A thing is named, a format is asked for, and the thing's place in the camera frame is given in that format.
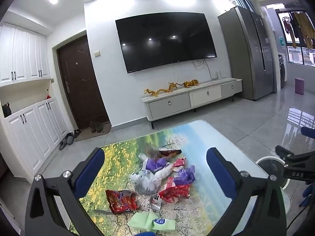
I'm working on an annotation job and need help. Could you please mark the long golden dragon figurine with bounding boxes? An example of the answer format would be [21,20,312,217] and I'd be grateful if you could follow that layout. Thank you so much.
[144,88,168,98]

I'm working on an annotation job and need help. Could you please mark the purple wrapper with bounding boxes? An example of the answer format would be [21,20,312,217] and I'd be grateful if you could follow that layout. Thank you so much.
[173,166,196,186]
[146,158,168,173]

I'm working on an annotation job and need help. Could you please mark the blue curtain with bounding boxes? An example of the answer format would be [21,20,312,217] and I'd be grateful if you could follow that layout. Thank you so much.
[233,0,254,13]

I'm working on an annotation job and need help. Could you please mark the clear wrapper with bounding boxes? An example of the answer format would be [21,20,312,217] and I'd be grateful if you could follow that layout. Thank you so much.
[145,144,161,158]

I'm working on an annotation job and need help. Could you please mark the brown door mat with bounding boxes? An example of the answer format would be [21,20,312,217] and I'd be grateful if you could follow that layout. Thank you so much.
[74,123,112,142]

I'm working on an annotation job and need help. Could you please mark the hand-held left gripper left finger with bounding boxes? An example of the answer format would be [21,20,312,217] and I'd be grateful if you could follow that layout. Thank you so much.
[25,147,106,236]

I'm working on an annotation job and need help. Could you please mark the grey double-door refrigerator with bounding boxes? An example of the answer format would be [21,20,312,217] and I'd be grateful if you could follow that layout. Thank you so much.
[217,6,281,101]

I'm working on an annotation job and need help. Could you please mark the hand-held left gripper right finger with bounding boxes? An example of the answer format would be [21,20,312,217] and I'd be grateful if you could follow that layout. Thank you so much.
[206,147,289,236]

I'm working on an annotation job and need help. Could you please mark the white tissue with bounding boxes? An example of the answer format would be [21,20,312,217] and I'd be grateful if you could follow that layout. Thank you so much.
[157,166,174,178]

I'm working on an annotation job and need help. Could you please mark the brown snack wrapper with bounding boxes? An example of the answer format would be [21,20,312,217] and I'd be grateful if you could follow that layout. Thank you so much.
[158,148,183,159]

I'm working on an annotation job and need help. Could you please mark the white upper wall cabinet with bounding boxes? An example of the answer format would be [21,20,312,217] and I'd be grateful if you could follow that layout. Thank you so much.
[0,22,51,87]

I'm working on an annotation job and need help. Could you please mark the white plastic bag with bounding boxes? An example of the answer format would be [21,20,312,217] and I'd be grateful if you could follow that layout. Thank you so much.
[129,170,163,195]

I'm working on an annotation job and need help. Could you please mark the white washing machine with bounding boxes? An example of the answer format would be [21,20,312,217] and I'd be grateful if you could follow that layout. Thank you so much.
[278,53,288,89]

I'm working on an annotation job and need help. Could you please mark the round white trash bin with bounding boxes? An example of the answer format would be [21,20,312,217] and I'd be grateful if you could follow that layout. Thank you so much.
[255,156,291,190]

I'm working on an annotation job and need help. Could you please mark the white lower shoe cabinet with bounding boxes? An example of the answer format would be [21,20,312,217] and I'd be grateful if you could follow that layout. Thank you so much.
[3,97,69,178]

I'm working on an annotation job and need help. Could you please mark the large red wrapper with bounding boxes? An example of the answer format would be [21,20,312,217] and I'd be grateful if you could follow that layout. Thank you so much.
[158,176,192,203]

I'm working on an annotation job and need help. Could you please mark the dark brown entrance door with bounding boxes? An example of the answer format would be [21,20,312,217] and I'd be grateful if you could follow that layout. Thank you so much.
[57,35,111,131]

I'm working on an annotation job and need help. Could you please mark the black bag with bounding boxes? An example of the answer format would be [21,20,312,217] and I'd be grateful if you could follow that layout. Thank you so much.
[2,102,12,118]

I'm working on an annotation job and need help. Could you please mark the black wall television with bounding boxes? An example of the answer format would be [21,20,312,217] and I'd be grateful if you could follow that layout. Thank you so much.
[115,12,217,74]

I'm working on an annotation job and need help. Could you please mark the person's right hand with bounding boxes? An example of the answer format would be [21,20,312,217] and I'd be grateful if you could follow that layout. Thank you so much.
[302,183,315,208]

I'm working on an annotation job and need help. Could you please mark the silver foil wrapper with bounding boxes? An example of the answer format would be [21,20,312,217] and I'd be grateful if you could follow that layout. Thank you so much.
[149,193,163,211]

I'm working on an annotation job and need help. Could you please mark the purple stool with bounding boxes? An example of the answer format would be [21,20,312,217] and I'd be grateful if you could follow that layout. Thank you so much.
[295,77,305,94]

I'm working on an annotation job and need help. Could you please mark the white television stand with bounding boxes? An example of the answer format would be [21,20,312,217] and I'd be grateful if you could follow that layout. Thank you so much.
[142,77,243,130]

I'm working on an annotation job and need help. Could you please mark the green tissue packet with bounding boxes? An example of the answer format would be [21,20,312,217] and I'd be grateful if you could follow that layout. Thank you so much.
[126,209,177,233]

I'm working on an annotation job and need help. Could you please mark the red snack wrapper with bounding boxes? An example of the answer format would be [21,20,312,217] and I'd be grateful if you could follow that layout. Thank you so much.
[105,189,140,215]

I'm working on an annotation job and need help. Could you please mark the red and white wrapper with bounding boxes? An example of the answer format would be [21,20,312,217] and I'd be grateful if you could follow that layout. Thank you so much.
[172,156,187,172]

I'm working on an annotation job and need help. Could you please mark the curled golden dragon figurine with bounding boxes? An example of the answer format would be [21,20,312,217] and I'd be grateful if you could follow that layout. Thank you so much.
[182,79,199,88]

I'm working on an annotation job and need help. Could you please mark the yellow hanging garment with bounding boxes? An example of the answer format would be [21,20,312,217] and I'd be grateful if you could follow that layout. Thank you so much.
[293,11,315,49]

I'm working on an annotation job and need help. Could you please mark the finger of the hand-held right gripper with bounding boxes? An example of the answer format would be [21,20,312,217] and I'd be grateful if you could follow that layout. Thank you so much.
[300,126,315,138]
[275,145,296,161]

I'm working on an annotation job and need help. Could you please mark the dark red hanging garment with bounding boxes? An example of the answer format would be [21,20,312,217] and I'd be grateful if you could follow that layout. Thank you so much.
[282,16,295,38]

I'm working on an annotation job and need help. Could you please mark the upright golden dragon figurine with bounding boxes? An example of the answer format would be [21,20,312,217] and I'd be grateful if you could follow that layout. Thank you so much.
[167,82,184,93]

